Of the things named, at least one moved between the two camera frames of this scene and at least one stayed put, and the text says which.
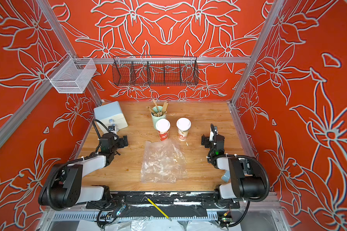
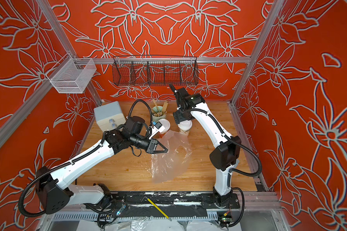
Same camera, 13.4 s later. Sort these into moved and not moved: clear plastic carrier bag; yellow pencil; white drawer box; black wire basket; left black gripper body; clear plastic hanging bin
Moved: left black gripper body; clear plastic carrier bag
Not moved: black wire basket; yellow pencil; clear plastic hanging bin; white drawer box
